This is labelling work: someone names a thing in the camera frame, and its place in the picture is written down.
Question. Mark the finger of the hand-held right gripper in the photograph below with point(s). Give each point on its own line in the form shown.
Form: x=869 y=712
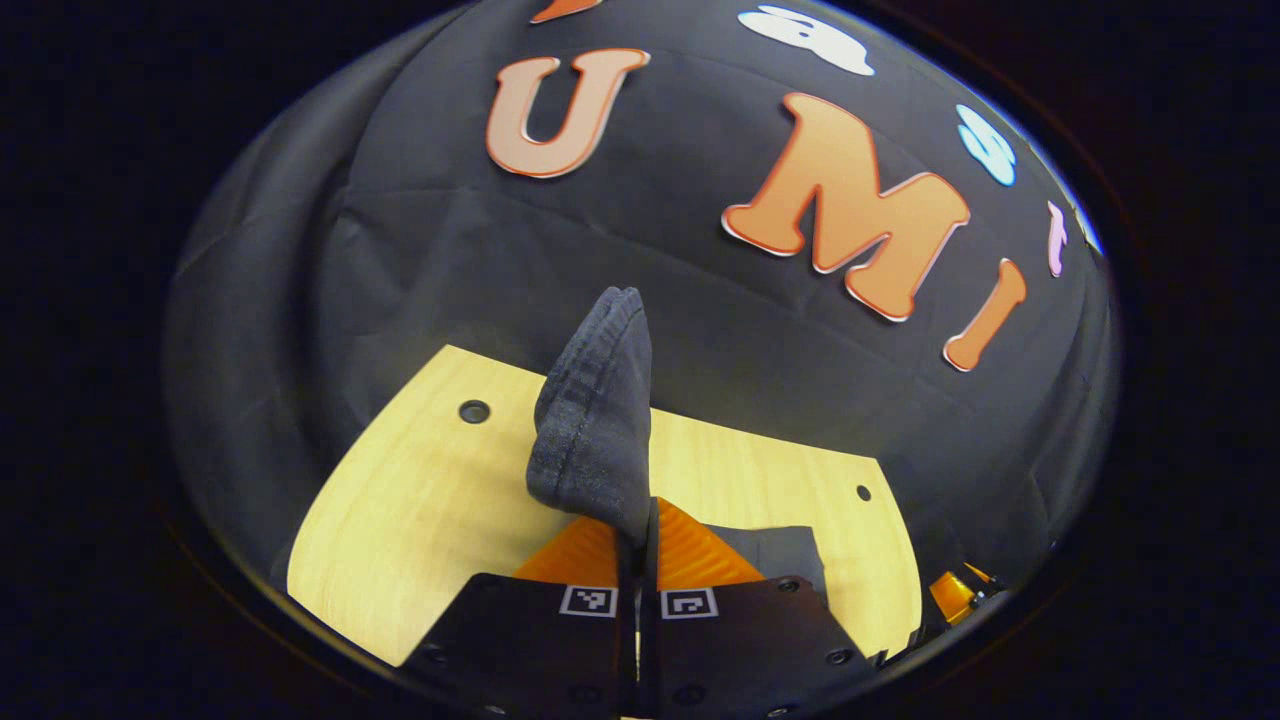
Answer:
x=950 y=595

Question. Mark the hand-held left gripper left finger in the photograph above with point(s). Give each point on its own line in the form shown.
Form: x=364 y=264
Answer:
x=530 y=650

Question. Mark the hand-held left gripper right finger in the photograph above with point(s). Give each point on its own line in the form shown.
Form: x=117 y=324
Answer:
x=750 y=650

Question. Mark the dark grey jeans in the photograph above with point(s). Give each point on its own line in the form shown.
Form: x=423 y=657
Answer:
x=595 y=430

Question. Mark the black backdrop cloth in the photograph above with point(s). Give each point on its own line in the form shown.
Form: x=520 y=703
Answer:
x=650 y=250

